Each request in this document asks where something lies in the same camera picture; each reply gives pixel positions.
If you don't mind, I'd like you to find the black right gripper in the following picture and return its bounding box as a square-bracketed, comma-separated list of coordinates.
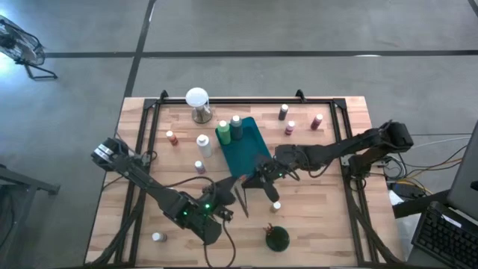
[241, 145, 311, 203]

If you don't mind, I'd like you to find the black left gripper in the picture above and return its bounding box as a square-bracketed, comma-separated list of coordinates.
[199, 176, 240, 222]

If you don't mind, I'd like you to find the dark green cup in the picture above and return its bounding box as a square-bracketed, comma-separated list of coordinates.
[264, 225, 291, 253]

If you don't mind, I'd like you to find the large green paint bottle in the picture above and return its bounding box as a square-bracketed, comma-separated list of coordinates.
[217, 120, 232, 146]

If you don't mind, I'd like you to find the large grey paint bottle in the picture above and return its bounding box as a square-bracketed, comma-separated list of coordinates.
[229, 114, 244, 141]

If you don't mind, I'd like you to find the large white paint bottle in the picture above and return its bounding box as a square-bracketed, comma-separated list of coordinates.
[196, 134, 214, 158]

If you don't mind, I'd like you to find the teal plastic bin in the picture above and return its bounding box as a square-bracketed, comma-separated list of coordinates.
[214, 116, 273, 179]

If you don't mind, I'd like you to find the white bulb table lamp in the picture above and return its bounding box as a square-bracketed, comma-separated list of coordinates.
[185, 87, 214, 125]

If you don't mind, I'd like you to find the black power adapter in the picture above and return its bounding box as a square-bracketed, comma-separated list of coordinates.
[391, 181, 426, 200]

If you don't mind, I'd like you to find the black keyboard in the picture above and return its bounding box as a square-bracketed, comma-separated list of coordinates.
[410, 201, 478, 269]

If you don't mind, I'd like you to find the grey monitor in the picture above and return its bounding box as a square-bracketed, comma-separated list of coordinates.
[447, 119, 478, 221]

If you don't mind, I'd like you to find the black equipment stand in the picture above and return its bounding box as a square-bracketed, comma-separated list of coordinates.
[0, 164, 60, 269]

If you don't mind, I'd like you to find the black floor fan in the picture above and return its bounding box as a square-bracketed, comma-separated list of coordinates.
[0, 13, 58, 81]

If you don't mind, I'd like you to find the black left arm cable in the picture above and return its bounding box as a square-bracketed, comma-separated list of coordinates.
[164, 175, 237, 268]

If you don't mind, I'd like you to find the black aluminium table frame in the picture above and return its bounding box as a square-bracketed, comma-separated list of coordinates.
[84, 89, 406, 268]

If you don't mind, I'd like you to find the yellow cable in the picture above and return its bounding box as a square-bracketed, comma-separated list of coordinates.
[405, 158, 464, 179]

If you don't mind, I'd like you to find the white cable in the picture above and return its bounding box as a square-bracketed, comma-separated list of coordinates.
[410, 132, 474, 150]

